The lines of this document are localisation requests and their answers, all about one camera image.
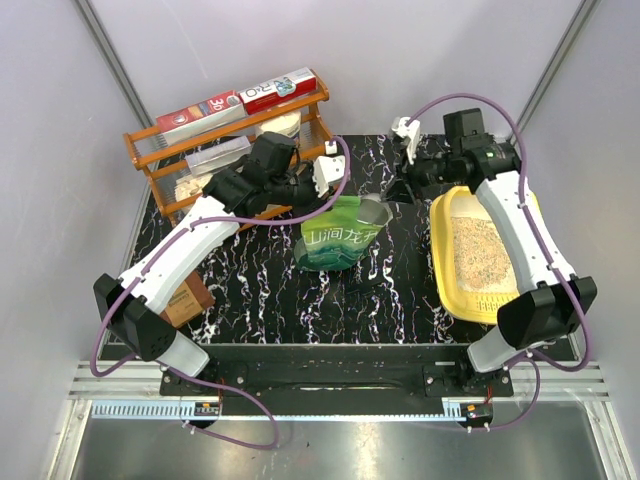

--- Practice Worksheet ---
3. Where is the green litter bag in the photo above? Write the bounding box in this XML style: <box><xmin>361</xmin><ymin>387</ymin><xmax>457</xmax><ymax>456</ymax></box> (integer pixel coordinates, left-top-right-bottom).
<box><xmin>294</xmin><ymin>196</ymin><xmax>385</xmax><ymax>272</ymax></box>

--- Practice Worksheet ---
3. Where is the purple cable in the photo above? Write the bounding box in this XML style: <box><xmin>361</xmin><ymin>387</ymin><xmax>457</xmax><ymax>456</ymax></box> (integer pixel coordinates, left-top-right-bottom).
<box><xmin>90</xmin><ymin>135</ymin><xmax>351</xmax><ymax>449</ymax></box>
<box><xmin>407</xmin><ymin>92</ymin><xmax>594</xmax><ymax>432</ymax></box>

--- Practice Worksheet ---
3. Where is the orange wooden shelf rack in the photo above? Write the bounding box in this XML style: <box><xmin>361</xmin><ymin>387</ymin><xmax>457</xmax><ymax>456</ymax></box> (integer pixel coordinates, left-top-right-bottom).
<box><xmin>123</xmin><ymin>77</ymin><xmax>333</xmax><ymax>226</ymax></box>

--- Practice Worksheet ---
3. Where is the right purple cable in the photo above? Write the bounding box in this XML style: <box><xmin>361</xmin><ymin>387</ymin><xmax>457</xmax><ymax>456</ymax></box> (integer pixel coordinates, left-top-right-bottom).
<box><xmin>407</xmin><ymin>92</ymin><xmax>594</xmax><ymax>432</ymax></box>

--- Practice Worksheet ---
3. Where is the grey metal scoop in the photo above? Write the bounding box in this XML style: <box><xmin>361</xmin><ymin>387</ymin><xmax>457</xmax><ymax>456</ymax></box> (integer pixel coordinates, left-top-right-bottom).
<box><xmin>356</xmin><ymin>194</ymin><xmax>393</xmax><ymax>227</ymax></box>

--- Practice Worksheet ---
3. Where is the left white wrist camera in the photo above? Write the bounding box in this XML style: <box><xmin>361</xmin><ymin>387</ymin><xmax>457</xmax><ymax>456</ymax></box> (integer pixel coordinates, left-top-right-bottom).
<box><xmin>312</xmin><ymin>141</ymin><xmax>346</xmax><ymax>197</ymax></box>

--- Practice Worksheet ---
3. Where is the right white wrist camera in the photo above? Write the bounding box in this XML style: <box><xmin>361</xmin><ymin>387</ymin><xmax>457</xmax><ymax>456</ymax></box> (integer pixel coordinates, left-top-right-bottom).
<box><xmin>390</xmin><ymin>117</ymin><xmax>421</xmax><ymax>165</ymax></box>

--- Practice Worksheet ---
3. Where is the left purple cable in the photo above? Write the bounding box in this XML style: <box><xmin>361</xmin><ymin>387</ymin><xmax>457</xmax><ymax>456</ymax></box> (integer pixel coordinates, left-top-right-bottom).
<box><xmin>90</xmin><ymin>135</ymin><xmax>351</xmax><ymax>449</ymax></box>

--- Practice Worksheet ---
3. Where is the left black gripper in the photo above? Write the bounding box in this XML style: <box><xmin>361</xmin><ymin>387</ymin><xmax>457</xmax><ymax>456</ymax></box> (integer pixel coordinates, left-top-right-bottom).
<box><xmin>268</xmin><ymin>160</ymin><xmax>334</xmax><ymax>223</ymax></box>

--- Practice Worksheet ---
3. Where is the red white foil box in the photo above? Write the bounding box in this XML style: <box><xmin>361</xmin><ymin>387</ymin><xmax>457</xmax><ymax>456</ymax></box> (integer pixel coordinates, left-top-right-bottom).
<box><xmin>238</xmin><ymin>67</ymin><xmax>317</xmax><ymax>115</ymax></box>

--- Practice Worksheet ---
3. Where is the clear plastic bag pack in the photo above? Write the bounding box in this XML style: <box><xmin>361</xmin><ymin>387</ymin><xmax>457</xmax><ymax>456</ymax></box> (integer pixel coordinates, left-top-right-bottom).
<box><xmin>186</xmin><ymin>136</ymin><xmax>251</xmax><ymax>176</ymax></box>

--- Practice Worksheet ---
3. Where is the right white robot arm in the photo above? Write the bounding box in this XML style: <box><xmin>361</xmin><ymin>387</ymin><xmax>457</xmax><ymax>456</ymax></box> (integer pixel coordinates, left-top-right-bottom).
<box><xmin>385</xmin><ymin>108</ymin><xmax>597</xmax><ymax>396</ymax></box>

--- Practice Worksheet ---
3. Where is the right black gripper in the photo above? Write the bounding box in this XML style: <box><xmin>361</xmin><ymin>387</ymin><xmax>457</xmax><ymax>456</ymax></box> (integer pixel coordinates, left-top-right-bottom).
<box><xmin>382</xmin><ymin>144</ymin><xmax>461</xmax><ymax>206</ymax></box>

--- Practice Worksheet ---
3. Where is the brown scouring pad pack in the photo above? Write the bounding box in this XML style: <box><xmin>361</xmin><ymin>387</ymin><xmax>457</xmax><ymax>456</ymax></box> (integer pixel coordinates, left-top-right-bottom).
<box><xmin>160</xmin><ymin>271</ymin><xmax>215</xmax><ymax>329</ymax></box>

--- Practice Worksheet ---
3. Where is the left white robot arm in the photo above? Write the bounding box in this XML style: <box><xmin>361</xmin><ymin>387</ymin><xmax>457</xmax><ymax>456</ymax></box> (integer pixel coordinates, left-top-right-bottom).
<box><xmin>93</xmin><ymin>132</ymin><xmax>344</xmax><ymax>396</ymax></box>

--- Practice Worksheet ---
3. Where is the yellow litter box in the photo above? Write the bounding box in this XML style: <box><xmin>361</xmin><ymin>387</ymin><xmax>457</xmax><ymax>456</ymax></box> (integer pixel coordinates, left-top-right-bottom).
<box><xmin>429</xmin><ymin>186</ymin><xmax>519</xmax><ymax>326</ymax></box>

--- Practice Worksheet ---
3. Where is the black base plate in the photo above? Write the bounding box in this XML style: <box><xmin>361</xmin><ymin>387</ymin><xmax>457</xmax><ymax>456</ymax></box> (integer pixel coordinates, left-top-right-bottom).
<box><xmin>159</xmin><ymin>344</ymin><xmax>515</xmax><ymax>417</ymax></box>

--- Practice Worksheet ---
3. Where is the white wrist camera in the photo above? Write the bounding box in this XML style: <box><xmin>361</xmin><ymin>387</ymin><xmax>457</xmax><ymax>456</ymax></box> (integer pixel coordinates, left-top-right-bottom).
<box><xmin>390</xmin><ymin>117</ymin><xmax>421</xmax><ymax>165</ymax></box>
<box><xmin>312</xmin><ymin>141</ymin><xmax>346</xmax><ymax>197</ymax></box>

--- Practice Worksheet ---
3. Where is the red grey wrap box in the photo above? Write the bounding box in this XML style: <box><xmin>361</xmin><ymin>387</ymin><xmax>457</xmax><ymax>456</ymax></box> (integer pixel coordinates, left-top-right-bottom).
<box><xmin>156</xmin><ymin>90</ymin><xmax>246</xmax><ymax>145</ymax></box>

